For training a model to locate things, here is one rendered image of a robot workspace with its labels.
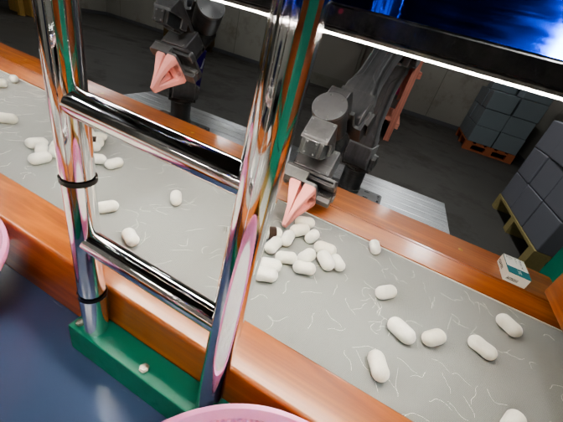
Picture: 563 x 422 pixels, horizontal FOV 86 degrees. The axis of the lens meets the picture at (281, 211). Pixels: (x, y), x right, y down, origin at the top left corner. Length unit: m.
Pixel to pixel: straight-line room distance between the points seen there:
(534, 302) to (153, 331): 0.57
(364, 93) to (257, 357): 0.48
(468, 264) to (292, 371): 0.40
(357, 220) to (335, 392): 0.34
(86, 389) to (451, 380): 0.40
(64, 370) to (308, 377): 0.26
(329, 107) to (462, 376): 0.40
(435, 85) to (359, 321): 7.15
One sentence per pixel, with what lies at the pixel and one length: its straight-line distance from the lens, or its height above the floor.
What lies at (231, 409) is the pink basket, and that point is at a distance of 0.30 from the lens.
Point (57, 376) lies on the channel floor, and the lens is 0.43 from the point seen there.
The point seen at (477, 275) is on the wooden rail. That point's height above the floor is 0.76.
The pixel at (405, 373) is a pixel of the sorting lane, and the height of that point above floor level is 0.74.
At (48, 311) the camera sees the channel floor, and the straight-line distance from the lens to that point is 0.49.
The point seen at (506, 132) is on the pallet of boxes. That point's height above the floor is 0.42.
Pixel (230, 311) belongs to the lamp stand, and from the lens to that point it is 0.22.
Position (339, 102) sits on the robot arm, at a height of 0.95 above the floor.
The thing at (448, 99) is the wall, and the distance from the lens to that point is 7.51.
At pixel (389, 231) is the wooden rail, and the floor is 0.76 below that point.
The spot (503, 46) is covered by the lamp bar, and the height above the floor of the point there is 1.06.
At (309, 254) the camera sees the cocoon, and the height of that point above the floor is 0.76.
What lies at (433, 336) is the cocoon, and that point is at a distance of 0.45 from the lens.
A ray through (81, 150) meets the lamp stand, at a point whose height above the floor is 0.93.
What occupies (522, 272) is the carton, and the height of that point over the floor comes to 0.79.
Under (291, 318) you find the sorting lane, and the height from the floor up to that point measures 0.74.
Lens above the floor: 1.04
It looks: 31 degrees down
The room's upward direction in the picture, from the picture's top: 16 degrees clockwise
